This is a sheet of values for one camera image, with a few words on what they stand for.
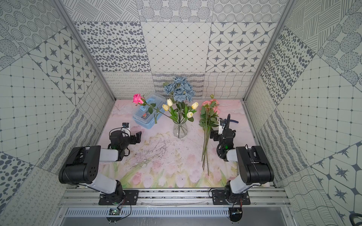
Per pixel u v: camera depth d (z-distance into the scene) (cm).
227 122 79
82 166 46
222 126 80
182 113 87
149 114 76
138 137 88
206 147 92
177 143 95
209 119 101
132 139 86
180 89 79
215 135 86
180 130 94
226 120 78
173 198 76
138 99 65
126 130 81
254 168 45
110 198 68
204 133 101
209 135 98
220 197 73
